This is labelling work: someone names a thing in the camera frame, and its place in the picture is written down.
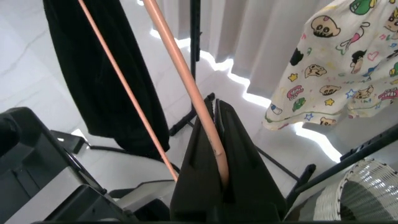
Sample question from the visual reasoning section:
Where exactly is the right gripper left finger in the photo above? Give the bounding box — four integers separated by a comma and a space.
170, 93, 224, 221

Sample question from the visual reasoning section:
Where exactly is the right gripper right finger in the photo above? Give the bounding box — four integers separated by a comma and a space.
216, 99, 287, 221

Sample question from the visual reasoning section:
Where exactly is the cream printed garment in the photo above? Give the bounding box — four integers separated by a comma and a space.
262, 0, 398, 132

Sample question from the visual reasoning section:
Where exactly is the pink clothes hanger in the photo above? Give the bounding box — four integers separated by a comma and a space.
76, 0, 230, 189

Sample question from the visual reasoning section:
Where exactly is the black garment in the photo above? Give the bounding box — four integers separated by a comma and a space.
42, 0, 171, 161

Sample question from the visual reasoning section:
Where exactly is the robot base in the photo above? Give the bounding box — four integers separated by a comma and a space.
0, 106, 177, 224

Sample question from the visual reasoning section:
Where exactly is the white laundry basket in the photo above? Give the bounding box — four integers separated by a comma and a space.
312, 157, 398, 222

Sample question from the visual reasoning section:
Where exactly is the black clothes rack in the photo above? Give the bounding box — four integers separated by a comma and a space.
169, 0, 398, 209

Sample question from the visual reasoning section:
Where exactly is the white curtain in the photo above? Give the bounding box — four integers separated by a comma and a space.
155, 0, 346, 103

